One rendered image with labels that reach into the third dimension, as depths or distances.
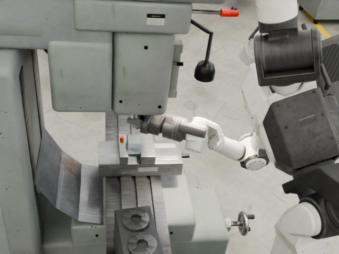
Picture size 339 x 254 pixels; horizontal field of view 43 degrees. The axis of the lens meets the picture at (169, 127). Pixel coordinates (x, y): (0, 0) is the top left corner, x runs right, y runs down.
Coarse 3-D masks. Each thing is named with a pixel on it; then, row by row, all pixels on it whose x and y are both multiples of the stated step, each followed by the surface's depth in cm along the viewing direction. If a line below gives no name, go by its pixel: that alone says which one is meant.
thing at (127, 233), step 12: (120, 216) 140; (132, 216) 140; (144, 216) 140; (120, 228) 136; (132, 228) 135; (144, 228) 136; (120, 240) 134; (132, 240) 132; (144, 240) 133; (156, 240) 134; (120, 252) 137; (132, 252) 128; (144, 252) 129; (156, 252) 131
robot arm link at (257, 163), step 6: (252, 132) 166; (240, 138) 169; (252, 138) 161; (258, 138) 156; (252, 144) 162; (258, 144) 158; (258, 150) 159; (264, 150) 159; (258, 156) 159; (264, 156) 159; (252, 162) 161; (258, 162) 161; (264, 162) 161; (252, 168) 164; (258, 168) 164
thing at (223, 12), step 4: (192, 12) 124; (196, 12) 124; (200, 12) 125; (204, 12) 125; (208, 12) 125; (212, 12) 125; (216, 12) 125; (220, 12) 125; (224, 12) 125; (228, 12) 125; (232, 12) 126; (236, 12) 126; (220, 16) 127; (224, 16) 126; (228, 16) 126; (232, 16) 126; (236, 16) 126
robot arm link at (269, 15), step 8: (256, 0) 97; (264, 0) 94; (272, 0) 93; (280, 0) 93; (288, 0) 93; (296, 0) 95; (256, 8) 99; (264, 8) 95; (272, 8) 94; (280, 8) 94; (288, 8) 94; (296, 8) 96; (264, 16) 96; (272, 16) 95; (280, 16) 95; (288, 16) 95
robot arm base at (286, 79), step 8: (312, 32) 98; (256, 40) 102; (312, 40) 97; (320, 40) 98; (256, 48) 101; (320, 48) 98; (256, 56) 101; (320, 56) 98; (256, 64) 102; (264, 64) 102; (320, 64) 101; (264, 72) 105; (272, 72) 105; (280, 72) 104; (288, 72) 103; (296, 72) 102; (304, 72) 101; (312, 72) 101; (264, 80) 104; (272, 80) 104; (280, 80) 103; (288, 80) 103; (296, 80) 102; (304, 80) 102; (312, 80) 102
